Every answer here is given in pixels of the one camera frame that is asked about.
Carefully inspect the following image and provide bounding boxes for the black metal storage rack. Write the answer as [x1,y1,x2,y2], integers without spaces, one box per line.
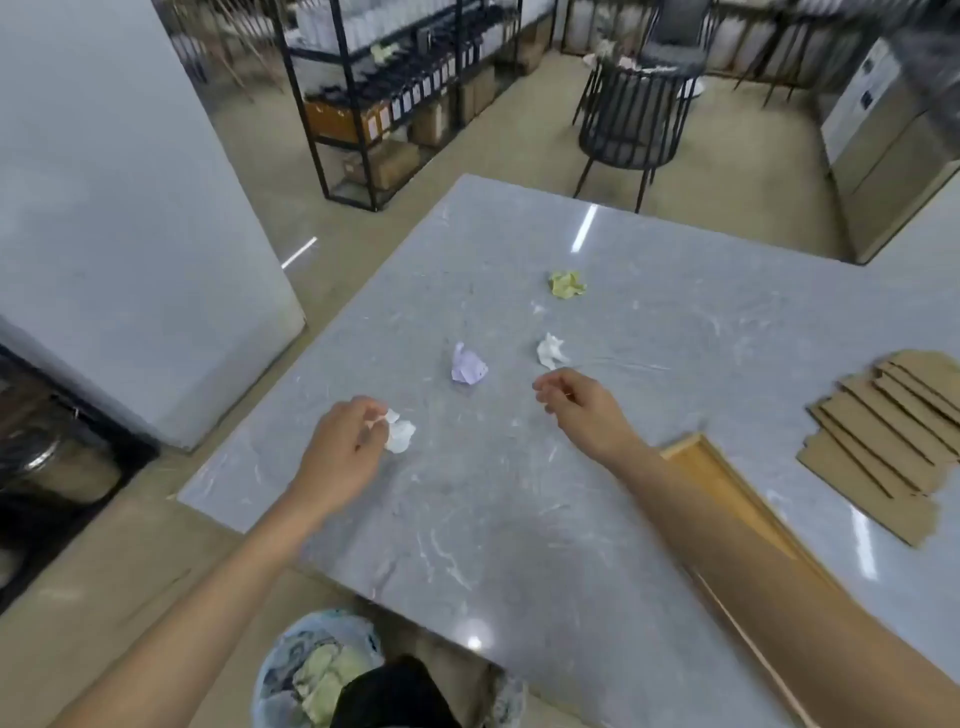
[266,0,560,213]

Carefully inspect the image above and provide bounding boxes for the purple paper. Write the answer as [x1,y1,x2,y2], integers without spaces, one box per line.
[450,342,490,387]

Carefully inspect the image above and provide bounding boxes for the stack of brown cardboard sleeves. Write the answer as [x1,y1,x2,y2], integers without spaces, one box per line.
[796,349,960,548]

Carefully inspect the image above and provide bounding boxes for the grey padded chair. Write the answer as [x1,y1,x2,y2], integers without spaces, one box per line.
[644,0,723,76]

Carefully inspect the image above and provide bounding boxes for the row of black labelled bottles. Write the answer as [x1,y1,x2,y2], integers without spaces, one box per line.
[374,37,481,129]

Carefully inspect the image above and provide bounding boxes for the person's right forearm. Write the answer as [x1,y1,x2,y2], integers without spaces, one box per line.
[611,442,960,728]

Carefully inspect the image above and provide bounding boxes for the white paper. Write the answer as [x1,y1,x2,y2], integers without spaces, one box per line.
[536,332,571,372]
[383,408,418,456]

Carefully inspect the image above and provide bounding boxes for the person's right hand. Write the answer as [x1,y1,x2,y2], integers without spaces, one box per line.
[532,368,649,473]

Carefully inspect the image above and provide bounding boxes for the person's black shorts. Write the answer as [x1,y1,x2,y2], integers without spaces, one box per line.
[329,653,463,728]

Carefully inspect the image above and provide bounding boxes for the wooden tray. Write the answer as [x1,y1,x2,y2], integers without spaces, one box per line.
[658,432,845,728]

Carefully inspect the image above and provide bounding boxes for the lined trash bin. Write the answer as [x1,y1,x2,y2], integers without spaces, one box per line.
[252,608,528,728]

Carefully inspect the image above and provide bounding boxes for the pile of yellowish waste paper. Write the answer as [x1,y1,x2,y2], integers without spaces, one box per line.
[292,644,370,726]

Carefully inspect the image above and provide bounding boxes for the large steel pot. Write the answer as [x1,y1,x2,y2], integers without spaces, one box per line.
[0,408,85,483]

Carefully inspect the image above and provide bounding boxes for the person's left forearm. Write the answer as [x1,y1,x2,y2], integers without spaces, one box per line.
[48,487,331,728]

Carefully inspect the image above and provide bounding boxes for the orange cardboard box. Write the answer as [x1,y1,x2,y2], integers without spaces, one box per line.
[303,97,391,148]

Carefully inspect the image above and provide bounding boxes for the grey marble table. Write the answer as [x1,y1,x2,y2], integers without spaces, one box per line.
[176,173,960,728]

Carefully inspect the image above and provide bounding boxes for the row of white containers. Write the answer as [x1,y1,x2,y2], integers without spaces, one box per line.
[292,0,519,48]

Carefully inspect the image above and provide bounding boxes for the black slatted chair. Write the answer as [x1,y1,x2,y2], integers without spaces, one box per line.
[573,52,706,215]

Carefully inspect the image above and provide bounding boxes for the stainless steel cabinet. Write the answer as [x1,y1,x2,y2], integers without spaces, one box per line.
[817,37,960,265]

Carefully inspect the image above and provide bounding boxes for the brown cardboard box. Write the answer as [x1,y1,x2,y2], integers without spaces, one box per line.
[410,104,451,148]
[457,67,498,121]
[344,138,421,193]

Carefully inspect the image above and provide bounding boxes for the person's left hand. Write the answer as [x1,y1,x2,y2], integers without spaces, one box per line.
[288,397,391,520]

